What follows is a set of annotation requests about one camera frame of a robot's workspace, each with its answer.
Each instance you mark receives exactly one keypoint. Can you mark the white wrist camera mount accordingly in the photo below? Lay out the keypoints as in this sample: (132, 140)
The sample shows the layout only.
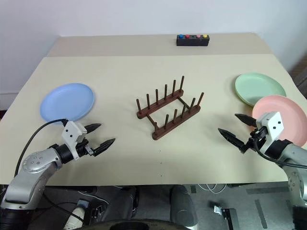
(273, 122)
(72, 131)

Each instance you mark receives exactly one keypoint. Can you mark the dark grey rounded shape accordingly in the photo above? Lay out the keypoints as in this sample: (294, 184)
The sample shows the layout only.
(117, 201)
(182, 206)

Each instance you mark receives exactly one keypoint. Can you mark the black button box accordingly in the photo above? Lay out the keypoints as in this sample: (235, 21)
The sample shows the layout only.
(192, 42)

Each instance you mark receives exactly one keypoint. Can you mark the light green plastic plate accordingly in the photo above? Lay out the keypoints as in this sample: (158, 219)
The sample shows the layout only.
(256, 86)

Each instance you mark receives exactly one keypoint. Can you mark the light blue plastic plate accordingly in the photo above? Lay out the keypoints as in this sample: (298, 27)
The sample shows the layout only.
(67, 100)

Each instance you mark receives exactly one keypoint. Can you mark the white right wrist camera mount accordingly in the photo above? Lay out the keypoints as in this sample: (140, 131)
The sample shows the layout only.
(273, 122)

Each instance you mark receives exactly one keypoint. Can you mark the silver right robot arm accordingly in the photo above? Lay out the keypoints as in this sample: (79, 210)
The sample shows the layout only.
(297, 153)

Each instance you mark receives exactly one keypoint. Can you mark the white and blue object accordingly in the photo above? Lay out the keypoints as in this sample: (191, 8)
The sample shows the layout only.
(76, 213)

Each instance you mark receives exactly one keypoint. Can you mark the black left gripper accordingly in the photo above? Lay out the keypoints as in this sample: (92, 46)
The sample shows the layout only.
(84, 148)

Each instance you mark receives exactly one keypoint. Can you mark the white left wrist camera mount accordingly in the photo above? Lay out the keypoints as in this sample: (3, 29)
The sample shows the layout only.
(72, 131)

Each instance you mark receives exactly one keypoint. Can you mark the brown wooden dish rack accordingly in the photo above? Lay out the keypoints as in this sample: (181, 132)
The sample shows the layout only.
(168, 112)

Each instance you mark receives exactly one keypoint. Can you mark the pink plastic plate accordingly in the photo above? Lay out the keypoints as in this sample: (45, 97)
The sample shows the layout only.
(291, 112)

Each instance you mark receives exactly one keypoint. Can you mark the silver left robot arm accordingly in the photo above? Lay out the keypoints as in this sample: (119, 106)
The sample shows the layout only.
(36, 163)

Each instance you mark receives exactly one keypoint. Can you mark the black metal bracket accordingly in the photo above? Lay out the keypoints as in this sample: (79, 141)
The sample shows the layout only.
(225, 213)

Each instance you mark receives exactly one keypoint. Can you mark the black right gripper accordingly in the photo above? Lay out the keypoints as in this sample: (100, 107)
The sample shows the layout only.
(254, 139)

